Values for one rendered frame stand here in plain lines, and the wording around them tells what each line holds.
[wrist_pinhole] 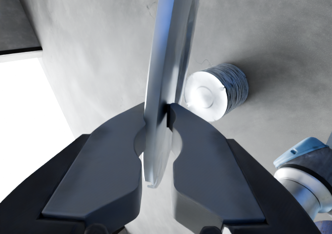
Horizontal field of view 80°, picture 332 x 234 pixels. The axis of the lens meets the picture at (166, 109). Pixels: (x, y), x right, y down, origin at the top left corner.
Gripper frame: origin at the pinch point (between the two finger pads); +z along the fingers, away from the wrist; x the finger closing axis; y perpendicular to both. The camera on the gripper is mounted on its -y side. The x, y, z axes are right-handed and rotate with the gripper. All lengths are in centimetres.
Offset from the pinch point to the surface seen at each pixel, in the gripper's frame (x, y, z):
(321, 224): 90, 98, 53
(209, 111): 27, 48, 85
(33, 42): -244, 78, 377
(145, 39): -15, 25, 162
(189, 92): 16, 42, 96
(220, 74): 31, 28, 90
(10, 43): -270, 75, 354
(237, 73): 42, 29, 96
